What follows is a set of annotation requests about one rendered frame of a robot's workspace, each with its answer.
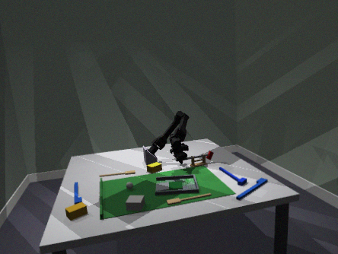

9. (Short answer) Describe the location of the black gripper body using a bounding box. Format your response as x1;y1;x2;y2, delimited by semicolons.
170;145;187;160

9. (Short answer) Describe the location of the green flat mat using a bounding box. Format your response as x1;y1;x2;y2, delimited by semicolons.
100;166;236;220

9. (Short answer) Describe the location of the yellow rectangular block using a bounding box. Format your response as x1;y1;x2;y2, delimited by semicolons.
147;162;162;173
65;202;88;220

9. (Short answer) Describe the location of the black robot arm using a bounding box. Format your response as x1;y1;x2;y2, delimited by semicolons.
148;111;189;156

